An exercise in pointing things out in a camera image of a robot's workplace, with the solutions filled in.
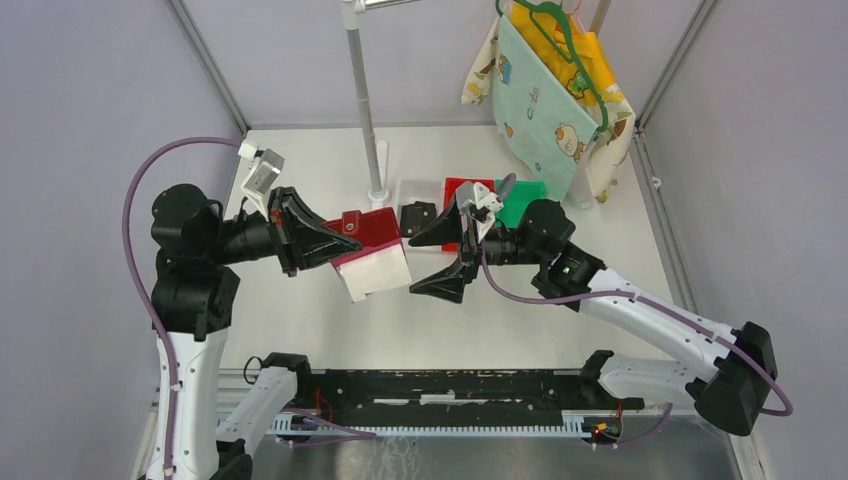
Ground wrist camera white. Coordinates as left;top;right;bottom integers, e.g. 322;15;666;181
454;181;503;236
238;140;285;219

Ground red plastic bin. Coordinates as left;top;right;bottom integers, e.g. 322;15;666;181
441;176;497;254

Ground mint cartoon cloth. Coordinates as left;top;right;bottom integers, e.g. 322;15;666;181
491;17;598;201

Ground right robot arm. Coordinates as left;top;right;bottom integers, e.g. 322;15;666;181
409;199;794;436

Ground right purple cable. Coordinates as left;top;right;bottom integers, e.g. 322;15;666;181
480;173;794;448

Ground purple cable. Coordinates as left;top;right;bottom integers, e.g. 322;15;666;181
121;137;376;480
480;173;794;448

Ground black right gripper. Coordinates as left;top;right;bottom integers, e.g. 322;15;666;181
409;193;548;303

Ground white plastic bin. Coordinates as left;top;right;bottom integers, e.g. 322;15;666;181
392;178;444;248

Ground yellow garment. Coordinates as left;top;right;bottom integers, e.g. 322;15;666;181
509;1;625;110

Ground silver stand pole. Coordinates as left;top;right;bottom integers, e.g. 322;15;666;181
341;0;377;154

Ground cream cartoon cloth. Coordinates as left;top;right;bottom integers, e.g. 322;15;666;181
460;20;635;203

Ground red leather card holder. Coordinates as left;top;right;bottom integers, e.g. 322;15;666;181
323;207;412;302

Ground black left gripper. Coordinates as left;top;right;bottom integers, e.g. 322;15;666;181
208;182;363;272

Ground black credit cards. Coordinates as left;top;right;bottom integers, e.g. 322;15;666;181
399;201;437;238

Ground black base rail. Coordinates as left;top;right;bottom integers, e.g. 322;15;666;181
288;369;645;427

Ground white stand base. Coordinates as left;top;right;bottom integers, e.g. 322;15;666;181
366;138;390;210

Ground green clothes hanger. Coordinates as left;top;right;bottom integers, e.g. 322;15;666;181
492;1;624;137

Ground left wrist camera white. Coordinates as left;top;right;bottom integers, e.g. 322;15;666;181
238;140;285;219

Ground white cable duct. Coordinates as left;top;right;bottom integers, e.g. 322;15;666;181
264;411;624;439

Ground green plastic bin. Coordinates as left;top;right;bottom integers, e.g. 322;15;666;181
496;181;547;228

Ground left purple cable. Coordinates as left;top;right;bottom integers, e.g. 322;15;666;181
121;137;376;480

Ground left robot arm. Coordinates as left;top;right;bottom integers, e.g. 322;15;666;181
146;184;362;479

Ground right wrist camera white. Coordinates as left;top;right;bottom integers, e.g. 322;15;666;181
454;181;503;236

